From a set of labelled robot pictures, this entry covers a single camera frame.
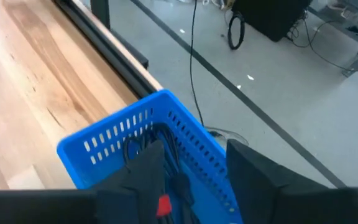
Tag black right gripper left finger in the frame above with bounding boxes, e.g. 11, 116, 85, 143
0, 139, 167, 224

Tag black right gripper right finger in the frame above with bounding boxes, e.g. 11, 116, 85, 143
226, 139, 358, 224

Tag black cable with red tie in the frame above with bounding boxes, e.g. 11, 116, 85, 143
122, 123, 201, 224

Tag blue plastic basket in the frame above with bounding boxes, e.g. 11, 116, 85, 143
57, 89, 245, 224

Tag black box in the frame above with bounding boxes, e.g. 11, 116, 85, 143
231, 0, 313, 43

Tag grey looped arm cable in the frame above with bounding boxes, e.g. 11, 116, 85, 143
204, 125, 250, 147

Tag long black floor cable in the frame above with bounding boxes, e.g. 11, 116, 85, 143
189, 0, 205, 128

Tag black cables beside box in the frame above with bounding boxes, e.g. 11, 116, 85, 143
286, 11, 354, 73

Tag coiled black floor cable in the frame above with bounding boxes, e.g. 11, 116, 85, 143
227, 11, 246, 51

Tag pile of white cables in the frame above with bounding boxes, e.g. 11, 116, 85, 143
178, 0, 229, 9

